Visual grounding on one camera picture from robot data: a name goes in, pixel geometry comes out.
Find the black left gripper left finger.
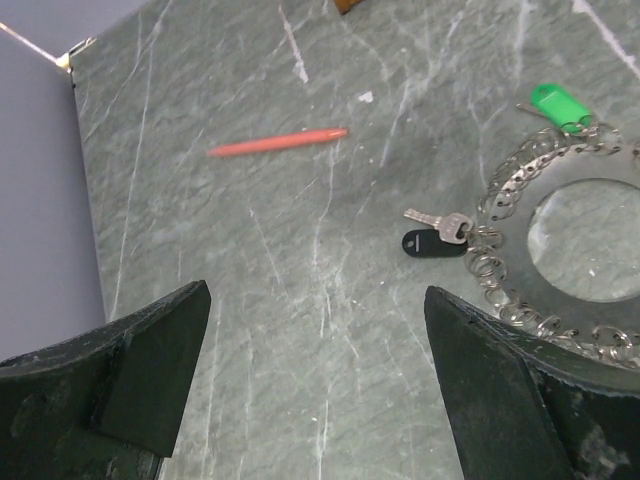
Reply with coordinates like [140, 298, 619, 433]
[1, 280, 211, 479]

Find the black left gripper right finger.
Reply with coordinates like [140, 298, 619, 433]
[424, 286, 639, 479]

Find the grey keyring disc with rings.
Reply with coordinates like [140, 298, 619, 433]
[465, 127, 639, 368]

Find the black key tag on disc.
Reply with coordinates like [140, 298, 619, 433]
[401, 229, 468, 258]

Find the silver key on disc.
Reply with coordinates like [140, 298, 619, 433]
[403, 209, 474, 244]

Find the green key tag on disc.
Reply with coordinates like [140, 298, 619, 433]
[530, 84, 592, 134]

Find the red pen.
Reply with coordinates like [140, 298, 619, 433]
[206, 128, 349, 157]

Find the wooden shelf rack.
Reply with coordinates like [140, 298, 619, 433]
[334, 0, 363, 15]

